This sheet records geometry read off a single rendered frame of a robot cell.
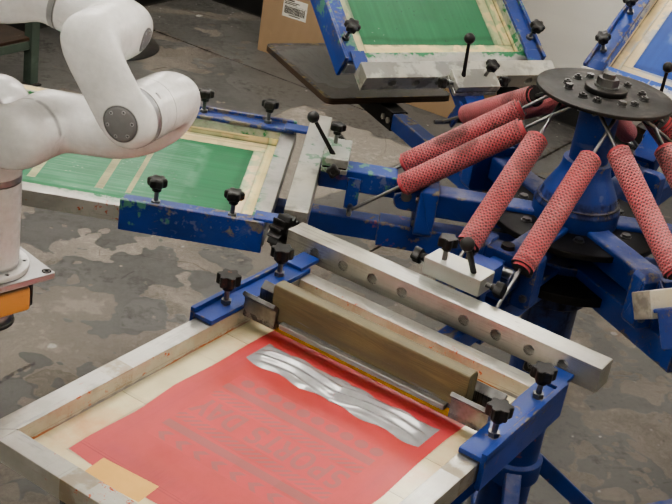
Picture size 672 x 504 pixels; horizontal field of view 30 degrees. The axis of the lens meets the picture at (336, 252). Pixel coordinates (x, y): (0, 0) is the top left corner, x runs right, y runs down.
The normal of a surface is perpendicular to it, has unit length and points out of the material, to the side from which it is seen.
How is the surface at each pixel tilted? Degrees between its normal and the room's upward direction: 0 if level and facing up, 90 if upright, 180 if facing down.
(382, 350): 90
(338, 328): 90
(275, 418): 0
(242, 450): 0
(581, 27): 90
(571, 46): 90
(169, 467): 0
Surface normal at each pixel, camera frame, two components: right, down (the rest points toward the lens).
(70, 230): 0.14, -0.88
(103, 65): -0.22, 0.28
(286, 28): -0.53, 0.32
